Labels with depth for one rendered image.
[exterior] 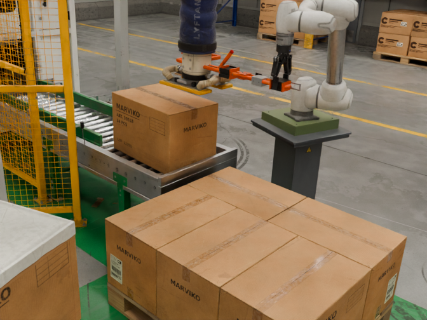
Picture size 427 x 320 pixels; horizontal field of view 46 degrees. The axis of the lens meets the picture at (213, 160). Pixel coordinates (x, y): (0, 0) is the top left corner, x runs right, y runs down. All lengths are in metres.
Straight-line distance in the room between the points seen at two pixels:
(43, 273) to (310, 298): 1.09
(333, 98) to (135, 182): 1.36
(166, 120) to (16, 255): 1.63
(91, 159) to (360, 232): 1.81
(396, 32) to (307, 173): 6.71
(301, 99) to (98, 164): 1.41
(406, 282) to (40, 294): 2.36
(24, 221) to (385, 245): 1.71
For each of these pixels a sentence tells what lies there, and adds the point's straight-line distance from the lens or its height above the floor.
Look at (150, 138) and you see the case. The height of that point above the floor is 0.75.
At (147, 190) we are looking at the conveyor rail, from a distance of 3.10.
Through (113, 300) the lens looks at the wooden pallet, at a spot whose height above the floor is 0.05.
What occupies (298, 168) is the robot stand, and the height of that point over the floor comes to 0.49.
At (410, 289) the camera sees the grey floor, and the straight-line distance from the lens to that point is 3.38.
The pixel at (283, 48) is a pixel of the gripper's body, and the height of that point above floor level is 1.41.
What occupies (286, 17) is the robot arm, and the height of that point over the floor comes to 1.56.
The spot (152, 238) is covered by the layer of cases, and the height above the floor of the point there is 0.54.
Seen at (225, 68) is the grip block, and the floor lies 1.23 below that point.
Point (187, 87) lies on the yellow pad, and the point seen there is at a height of 1.11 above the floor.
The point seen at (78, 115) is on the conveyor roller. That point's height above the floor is 0.53.
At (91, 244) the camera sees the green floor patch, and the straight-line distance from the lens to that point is 3.51.
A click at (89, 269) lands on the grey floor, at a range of 3.28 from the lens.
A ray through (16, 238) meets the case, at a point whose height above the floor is 1.02.
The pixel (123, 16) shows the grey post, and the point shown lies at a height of 1.05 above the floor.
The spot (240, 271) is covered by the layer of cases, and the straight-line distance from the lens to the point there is 2.30.
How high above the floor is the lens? 1.88
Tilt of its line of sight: 23 degrees down
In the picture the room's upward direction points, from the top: 3 degrees clockwise
